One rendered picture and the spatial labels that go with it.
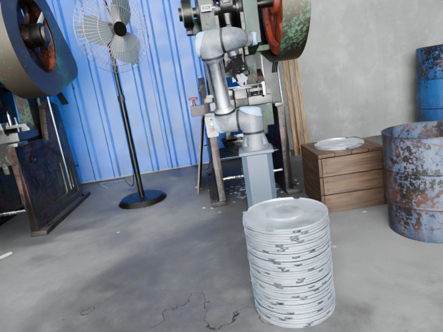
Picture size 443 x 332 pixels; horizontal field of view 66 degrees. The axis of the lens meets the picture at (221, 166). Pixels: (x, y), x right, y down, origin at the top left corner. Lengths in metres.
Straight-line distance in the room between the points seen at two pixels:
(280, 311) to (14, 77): 2.06
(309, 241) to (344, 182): 1.00
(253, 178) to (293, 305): 0.82
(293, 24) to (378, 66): 2.06
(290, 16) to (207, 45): 0.76
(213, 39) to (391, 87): 2.93
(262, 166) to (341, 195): 0.52
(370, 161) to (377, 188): 0.17
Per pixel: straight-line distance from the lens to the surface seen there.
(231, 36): 1.70
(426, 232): 1.79
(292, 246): 1.12
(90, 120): 3.85
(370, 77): 4.21
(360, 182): 2.11
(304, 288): 1.19
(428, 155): 1.65
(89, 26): 2.58
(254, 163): 1.82
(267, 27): 2.94
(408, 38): 4.43
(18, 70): 2.50
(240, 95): 2.41
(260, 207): 1.29
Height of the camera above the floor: 0.81
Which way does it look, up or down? 13 degrees down
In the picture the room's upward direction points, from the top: 9 degrees counter-clockwise
